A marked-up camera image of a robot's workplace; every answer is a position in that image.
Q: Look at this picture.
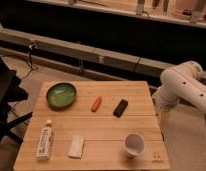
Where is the translucent yellowish gripper finger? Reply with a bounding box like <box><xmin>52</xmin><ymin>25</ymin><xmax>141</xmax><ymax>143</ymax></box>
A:
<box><xmin>159</xmin><ymin>111</ymin><xmax>170</xmax><ymax>125</ymax></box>

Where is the white ceramic cup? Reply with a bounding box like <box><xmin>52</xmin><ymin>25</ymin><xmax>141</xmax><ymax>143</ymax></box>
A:
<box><xmin>124</xmin><ymin>133</ymin><xmax>145</xmax><ymax>158</ymax></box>

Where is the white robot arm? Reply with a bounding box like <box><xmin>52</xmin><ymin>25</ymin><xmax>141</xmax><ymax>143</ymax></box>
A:
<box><xmin>152</xmin><ymin>61</ymin><xmax>206</xmax><ymax>124</ymax></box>

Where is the green ceramic bowl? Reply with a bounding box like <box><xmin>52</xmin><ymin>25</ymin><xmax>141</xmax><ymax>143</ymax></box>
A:
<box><xmin>46</xmin><ymin>82</ymin><xmax>77</xmax><ymax>109</ymax></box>

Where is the black rectangular block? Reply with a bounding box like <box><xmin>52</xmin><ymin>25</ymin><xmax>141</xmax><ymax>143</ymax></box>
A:
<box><xmin>113</xmin><ymin>99</ymin><xmax>128</xmax><ymax>117</ymax></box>

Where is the orange carrot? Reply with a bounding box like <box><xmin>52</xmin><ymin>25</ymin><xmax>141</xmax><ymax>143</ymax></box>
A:
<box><xmin>91</xmin><ymin>96</ymin><xmax>102</xmax><ymax>112</ymax></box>

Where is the wooden folding table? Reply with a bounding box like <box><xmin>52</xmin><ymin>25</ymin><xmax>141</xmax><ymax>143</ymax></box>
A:
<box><xmin>14</xmin><ymin>81</ymin><xmax>170</xmax><ymax>171</ymax></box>

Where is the white plastic bottle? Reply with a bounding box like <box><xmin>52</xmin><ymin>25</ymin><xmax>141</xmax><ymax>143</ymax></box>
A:
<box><xmin>36</xmin><ymin>119</ymin><xmax>53</xmax><ymax>161</ymax></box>

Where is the black chair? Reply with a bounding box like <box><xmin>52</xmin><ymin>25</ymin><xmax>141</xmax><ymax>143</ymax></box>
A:
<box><xmin>0</xmin><ymin>57</ymin><xmax>32</xmax><ymax>144</ymax></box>

